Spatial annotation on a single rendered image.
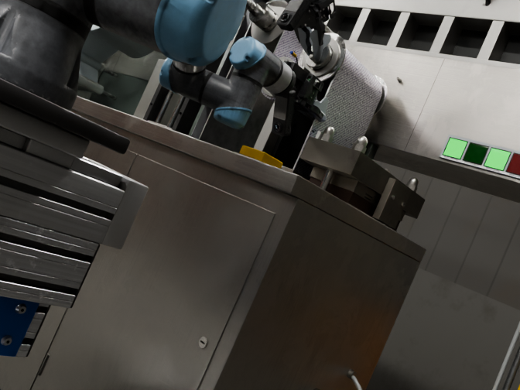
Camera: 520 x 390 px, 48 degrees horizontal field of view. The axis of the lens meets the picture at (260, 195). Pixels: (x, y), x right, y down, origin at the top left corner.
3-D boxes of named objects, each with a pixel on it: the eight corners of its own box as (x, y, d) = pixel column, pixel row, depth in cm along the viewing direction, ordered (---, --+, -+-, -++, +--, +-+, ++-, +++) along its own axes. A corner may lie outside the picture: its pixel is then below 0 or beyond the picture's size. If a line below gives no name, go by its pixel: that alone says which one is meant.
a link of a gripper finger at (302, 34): (324, 53, 155) (321, 20, 150) (309, 62, 152) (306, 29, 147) (315, 51, 157) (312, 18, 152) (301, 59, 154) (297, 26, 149)
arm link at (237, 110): (200, 114, 134) (220, 72, 135) (244, 134, 133) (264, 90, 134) (195, 107, 126) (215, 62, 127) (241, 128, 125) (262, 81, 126)
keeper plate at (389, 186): (371, 217, 146) (389, 177, 147) (388, 227, 154) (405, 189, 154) (380, 220, 145) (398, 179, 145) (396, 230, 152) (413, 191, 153)
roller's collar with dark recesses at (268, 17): (245, 20, 170) (254, 1, 170) (258, 30, 174) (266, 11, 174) (261, 22, 165) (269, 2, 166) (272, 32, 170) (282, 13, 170)
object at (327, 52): (330, 38, 152) (328, 63, 150) (333, 41, 154) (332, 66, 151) (306, 45, 157) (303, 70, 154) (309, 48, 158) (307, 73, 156)
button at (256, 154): (237, 154, 125) (242, 144, 126) (257, 165, 131) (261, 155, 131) (260, 162, 121) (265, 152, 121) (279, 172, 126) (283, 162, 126)
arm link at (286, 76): (275, 89, 132) (250, 83, 137) (286, 97, 135) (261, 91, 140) (288, 59, 132) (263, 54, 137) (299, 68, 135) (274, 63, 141)
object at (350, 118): (304, 141, 151) (333, 76, 152) (347, 170, 169) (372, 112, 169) (306, 141, 151) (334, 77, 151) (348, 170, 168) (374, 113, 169)
